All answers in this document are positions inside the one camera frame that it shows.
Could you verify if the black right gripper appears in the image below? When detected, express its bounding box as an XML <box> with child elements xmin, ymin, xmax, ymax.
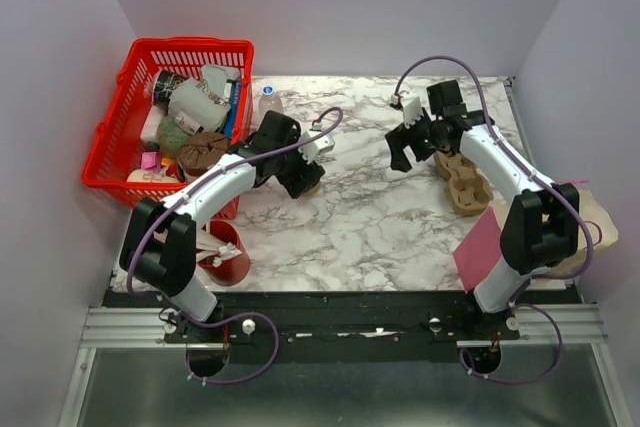
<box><xmin>384</xmin><ymin>108</ymin><xmax>445</xmax><ymax>173</ymax></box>

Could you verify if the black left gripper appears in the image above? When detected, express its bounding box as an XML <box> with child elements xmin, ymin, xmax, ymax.
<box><xmin>274</xmin><ymin>130</ymin><xmax>325</xmax><ymax>199</ymax></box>

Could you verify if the brown paper coffee cup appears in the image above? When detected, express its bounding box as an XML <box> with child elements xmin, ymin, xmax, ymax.
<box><xmin>304</xmin><ymin>182</ymin><xmax>321</xmax><ymax>196</ymax></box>

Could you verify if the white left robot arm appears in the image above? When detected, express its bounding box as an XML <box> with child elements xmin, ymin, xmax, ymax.
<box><xmin>119</xmin><ymin>111</ymin><xmax>335</xmax><ymax>342</ymax></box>

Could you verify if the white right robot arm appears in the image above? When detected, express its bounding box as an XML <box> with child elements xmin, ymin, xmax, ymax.
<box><xmin>385</xmin><ymin>80</ymin><xmax>579</xmax><ymax>339</ymax></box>

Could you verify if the brown cardboard cup carrier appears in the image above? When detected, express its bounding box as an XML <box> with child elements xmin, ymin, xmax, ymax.
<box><xmin>434</xmin><ymin>152</ymin><xmax>493</xmax><ymax>217</ymax></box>

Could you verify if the clear plastic water bottle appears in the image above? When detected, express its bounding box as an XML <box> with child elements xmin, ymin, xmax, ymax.
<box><xmin>257</xmin><ymin>85</ymin><xmax>284</xmax><ymax>123</ymax></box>

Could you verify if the blue book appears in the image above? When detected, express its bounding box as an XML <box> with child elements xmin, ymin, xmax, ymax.
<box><xmin>223</xmin><ymin>79</ymin><xmax>252</xmax><ymax>142</ymax></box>

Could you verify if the brown round lidded box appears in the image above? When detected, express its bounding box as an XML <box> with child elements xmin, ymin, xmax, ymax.
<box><xmin>177</xmin><ymin>132</ymin><xmax>230</xmax><ymax>181</ymax></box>

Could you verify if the red cylindrical straw holder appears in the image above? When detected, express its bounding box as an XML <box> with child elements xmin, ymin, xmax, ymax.
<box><xmin>196</xmin><ymin>219</ymin><xmax>251</xmax><ymax>287</ymax></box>

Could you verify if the grey cloth pouch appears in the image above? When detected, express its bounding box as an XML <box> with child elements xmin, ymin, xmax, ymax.
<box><xmin>168</xmin><ymin>64</ymin><xmax>241</xmax><ymax>135</ymax></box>

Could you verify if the pink and beige paper bag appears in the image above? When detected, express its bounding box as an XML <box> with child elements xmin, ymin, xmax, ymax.
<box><xmin>453</xmin><ymin>179</ymin><xmax>621</xmax><ymax>293</ymax></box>

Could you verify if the pink small packet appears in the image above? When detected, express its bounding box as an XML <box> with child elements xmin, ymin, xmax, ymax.
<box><xmin>140</xmin><ymin>152</ymin><xmax>162</xmax><ymax>172</ymax></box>

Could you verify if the dark printed can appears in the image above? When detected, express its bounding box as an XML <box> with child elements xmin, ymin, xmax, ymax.
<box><xmin>151</xmin><ymin>69</ymin><xmax>188</xmax><ymax>109</ymax></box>

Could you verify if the red plastic shopping basket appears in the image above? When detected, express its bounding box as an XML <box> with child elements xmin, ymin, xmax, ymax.
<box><xmin>81</xmin><ymin>37</ymin><xmax>254</xmax><ymax>207</ymax></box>

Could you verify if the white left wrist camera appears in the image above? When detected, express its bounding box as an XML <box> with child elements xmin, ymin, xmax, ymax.
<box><xmin>298</xmin><ymin>131</ymin><xmax>335</xmax><ymax>164</ymax></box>

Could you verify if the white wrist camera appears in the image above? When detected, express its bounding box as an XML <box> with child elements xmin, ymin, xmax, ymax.
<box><xmin>390</xmin><ymin>94</ymin><xmax>425</xmax><ymax>129</ymax></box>
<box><xmin>298</xmin><ymin>131</ymin><xmax>335</xmax><ymax>164</ymax></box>

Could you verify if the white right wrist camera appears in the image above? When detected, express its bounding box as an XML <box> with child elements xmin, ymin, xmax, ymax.
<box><xmin>390</xmin><ymin>94</ymin><xmax>425</xmax><ymax>129</ymax></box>

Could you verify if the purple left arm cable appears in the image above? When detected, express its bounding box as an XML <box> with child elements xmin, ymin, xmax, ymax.
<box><xmin>124</xmin><ymin>106</ymin><xmax>344</xmax><ymax>386</ymax></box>

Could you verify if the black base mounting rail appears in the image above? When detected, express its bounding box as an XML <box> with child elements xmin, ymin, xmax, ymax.
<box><xmin>102</xmin><ymin>290</ymin><xmax>531</xmax><ymax>366</ymax></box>

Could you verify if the aluminium frame rail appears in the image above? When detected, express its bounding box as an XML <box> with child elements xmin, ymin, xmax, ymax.
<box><xmin>80</xmin><ymin>304</ymin><xmax>608</xmax><ymax>349</ymax></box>

